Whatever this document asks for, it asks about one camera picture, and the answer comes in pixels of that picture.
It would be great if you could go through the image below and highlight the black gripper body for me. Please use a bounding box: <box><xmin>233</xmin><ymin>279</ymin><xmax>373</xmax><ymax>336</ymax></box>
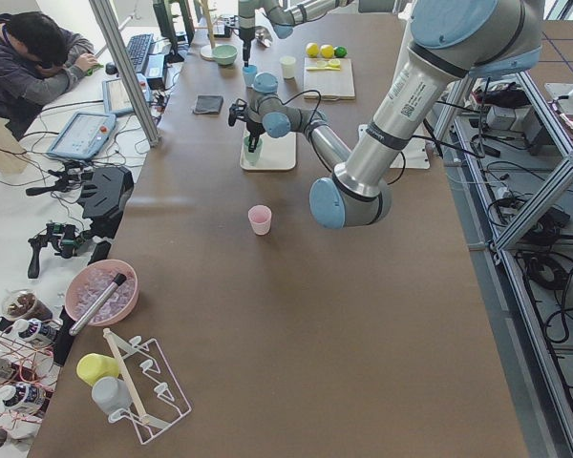
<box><xmin>239</xmin><ymin>26</ymin><xmax>253</xmax><ymax>48</ymax></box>
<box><xmin>245</xmin><ymin>115</ymin><xmax>265</xmax><ymax>138</ymax></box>

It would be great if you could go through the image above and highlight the green cup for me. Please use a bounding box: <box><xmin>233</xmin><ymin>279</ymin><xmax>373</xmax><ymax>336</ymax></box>
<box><xmin>244</xmin><ymin>135</ymin><xmax>263</xmax><ymax>166</ymax></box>

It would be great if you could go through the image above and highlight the blue cup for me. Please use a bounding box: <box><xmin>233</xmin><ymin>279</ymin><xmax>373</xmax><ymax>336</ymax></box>
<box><xmin>242</xmin><ymin>64</ymin><xmax>258</xmax><ymax>88</ymax></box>

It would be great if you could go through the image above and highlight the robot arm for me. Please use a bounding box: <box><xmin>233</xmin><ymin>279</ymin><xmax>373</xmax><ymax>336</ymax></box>
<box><xmin>228</xmin><ymin>0</ymin><xmax>544</xmax><ymax>229</ymax></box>
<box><xmin>238</xmin><ymin>0</ymin><xmax>350</xmax><ymax>67</ymax></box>

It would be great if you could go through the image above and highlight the cream rectangular tray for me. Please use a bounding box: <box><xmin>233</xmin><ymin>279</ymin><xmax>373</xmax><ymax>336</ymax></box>
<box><xmin>240</xmin><ymin>129</ymin><xmax>297</xmax><ymax>172</ymax></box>

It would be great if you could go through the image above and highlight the metal ice scoop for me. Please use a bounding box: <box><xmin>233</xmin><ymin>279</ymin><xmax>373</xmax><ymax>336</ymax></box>
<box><xmin>255</xmin><ymin>26</ymin><xmax>273</xmax><ymax>48</ymax></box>

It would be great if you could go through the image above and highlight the pale green bowl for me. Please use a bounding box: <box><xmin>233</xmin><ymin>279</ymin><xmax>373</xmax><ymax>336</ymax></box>
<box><xmin>212</xmin><ymin>44</ymin><xmax>238</xmax><ymax>66</ymax></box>

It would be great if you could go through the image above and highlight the wooden cup tree stand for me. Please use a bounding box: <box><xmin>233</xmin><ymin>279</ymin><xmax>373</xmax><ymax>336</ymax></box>
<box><xmin>196</xmin><ymin>0</ymin><xmax>224</xmax><ymax>61</ymax></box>

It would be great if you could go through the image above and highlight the cream yellow cup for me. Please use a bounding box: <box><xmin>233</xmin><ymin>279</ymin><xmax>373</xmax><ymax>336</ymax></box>
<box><xmin>279</xmin><ymin>55</ymin><xmax>297</xmax><ymax>79</ymax></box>

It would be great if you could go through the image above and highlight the grey folded cloth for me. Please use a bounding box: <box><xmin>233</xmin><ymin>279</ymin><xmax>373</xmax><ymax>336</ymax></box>
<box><xmin>192</xmin><ymin>94</ymin><xmax>223</xmax><ymax>115</ymax></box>

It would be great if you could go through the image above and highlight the yellow lemon lower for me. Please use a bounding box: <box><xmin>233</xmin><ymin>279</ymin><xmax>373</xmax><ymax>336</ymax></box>
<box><xmin>306</xmin><ymin>42</ymin><xmax>319</xmax><ymax>58</ymax></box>

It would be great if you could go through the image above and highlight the yellow lemon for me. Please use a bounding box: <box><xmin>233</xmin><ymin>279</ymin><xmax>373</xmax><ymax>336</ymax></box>
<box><xmin>306</xmin><ymin>42</ymin><xmax>319</xmax><ymax>58</ymax></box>
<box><xmin>319</xmin><ymin>44</ymin><xmax>334</xmax><ymax>59</ymax></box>

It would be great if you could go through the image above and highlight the pink cup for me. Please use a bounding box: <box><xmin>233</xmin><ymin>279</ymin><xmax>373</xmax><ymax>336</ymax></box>
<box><xmin>247</xmin><ymin>205</ymin><xmax>272</xmax><ymax>236</ymax></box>

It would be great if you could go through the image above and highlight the yellow plastic knife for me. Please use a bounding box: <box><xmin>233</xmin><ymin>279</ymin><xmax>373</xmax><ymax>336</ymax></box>
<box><xmin>305</xmin><ymin>66</ymin><xmax>341</xmax><ymax>72</ymax></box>

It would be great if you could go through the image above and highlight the yellow lemon upper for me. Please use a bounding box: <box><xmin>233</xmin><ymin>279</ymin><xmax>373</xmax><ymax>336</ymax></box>
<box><xmin>319</xmin><ymin>44</ymin><xmax>334</xmax><ymax>59</ymax></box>

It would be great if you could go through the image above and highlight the bamboo cutting board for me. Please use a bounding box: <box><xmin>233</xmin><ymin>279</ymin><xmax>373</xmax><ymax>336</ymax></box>
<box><xmin>304</xmin><ymin>57</ymin><xmax>355</xmax><ymax>100</ymax></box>

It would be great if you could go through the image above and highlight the green lime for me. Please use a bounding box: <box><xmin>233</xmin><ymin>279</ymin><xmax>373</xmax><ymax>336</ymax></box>
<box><xmin>334</xmin><ymin>46</ymin><xmax>348</xmax><ymax>58</ymax></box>

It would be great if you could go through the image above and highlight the teach pendant far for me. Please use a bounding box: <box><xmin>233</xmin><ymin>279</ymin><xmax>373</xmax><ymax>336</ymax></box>
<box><xmin>102</xmin><ymin>73</ymin><xmax>152</xmax><ymax>116</ymax></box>

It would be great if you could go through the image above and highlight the teach pendant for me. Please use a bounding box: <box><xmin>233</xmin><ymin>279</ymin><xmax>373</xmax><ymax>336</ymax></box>
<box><xmin>47</xmin><ymin>112</ymin><xmax>117</xmax><ymax>160</ymax></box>
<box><xmin>102</xmin><ymin>73</ymin><xmax>152</xmax><ymax>116</ymax></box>

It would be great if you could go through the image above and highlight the teach pendant near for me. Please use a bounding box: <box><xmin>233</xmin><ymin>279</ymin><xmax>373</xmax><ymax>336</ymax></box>
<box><xmin>47</xmin><ymin>112</ymin><xmax>117</xmax><ymax>160</ymax></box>

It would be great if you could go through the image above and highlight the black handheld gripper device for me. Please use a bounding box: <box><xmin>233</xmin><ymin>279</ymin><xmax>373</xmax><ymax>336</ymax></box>
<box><xmin>27</xmin><ymin>222</ymin><xmax>93</xmax><ymax>279</ymax></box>

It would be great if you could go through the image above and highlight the seated person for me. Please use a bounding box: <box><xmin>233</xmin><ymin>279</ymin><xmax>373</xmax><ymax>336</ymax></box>
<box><xmin>0</xmin><ymin>11</ymin><xmax>99</xmax><ymax>139</ymax></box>

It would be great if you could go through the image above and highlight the pink bowl of ice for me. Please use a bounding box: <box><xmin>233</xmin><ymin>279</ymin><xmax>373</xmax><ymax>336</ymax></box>
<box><xmin>64</xmin><ymin>260</ymin><xmax>139</xmax><ymax>326</ymax></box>

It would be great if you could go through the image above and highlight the yellow cup on rack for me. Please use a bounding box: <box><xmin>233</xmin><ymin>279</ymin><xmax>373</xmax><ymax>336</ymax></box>
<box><xmin>76</xmin><ymin>353</ymin><xmax>120</xmax><ymax>386</ymax></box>

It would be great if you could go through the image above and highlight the iced coffee cup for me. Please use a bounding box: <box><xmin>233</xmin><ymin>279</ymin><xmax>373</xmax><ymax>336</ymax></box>
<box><xmin>2</xmin><ymin>289</ymin><xmax>53</xmax><ymax>322</ymax></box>

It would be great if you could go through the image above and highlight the grey cup on rack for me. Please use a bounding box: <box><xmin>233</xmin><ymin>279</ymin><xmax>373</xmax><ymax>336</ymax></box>
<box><xmin>92</xmin><ymin>376</ymin><xmax>133</xmax><ymax>415</ymax></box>

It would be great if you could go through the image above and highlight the tea bottle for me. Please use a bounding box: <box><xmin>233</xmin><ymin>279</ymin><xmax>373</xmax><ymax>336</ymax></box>
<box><xmin>12</xmin><ymin>319</ymin><xmax>57</xmax><ymax>348</ymax></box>
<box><xmin>0</xmin><ymin>383</ymin><xmax>53</xmax><ymax>418</ymax></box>
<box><xmin>0</xmin><ymin>352</ymin><xmax>25</xmax><ymax>383</ymax></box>

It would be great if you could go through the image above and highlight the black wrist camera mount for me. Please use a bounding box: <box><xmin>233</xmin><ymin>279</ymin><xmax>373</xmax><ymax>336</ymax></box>
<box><xmin>227</xmin><ymin>98</ymin><xmax>247</xmax><ymax>127</ymax></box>

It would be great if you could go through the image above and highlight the aluminium frame post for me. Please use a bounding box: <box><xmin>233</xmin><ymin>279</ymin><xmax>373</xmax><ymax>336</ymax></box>
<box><xmin>89</xmin><ymin>0</ymin><xmax>160</xmax><ymax>148</ymax></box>

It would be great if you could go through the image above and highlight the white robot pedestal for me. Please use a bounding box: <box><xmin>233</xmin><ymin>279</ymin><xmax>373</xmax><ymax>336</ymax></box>
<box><xmin>357</xmin><ymin>0</ymin><xmax>434</xmax><ymax>171</ymax></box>

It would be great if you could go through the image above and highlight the white wire cup rack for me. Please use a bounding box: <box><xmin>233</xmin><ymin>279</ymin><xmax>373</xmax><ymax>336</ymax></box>
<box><xmin>103</xmin><ymin>328</ymin><xmax>193</xmax><ymax>446</ymax></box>

